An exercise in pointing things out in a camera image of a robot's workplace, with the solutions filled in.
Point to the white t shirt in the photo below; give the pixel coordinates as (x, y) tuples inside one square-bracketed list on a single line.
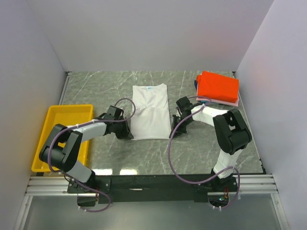
[(152, 118)]

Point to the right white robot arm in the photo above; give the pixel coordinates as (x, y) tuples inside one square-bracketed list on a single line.
[(232, 133)]

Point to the folded blue t shirt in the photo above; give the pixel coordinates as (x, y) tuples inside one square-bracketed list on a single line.
[(196, 87)]

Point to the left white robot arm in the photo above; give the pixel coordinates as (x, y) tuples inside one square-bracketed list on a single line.
[(61, 149)]

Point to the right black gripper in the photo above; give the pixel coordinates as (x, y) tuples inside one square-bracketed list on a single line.
[(179, 131)]

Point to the folded orange t shirt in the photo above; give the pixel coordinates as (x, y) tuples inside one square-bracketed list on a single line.
[(218, 87)]

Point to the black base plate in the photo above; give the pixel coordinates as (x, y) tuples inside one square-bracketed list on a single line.
[(145, 188)]

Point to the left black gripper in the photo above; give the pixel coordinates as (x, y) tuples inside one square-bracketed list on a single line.
[(126, 133)]

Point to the folded pink t shirt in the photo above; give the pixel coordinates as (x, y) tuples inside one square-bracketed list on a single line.
[(235, 104)]

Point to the aluminium frame rail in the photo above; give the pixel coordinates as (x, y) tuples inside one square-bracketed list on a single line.
[(57, 186)]

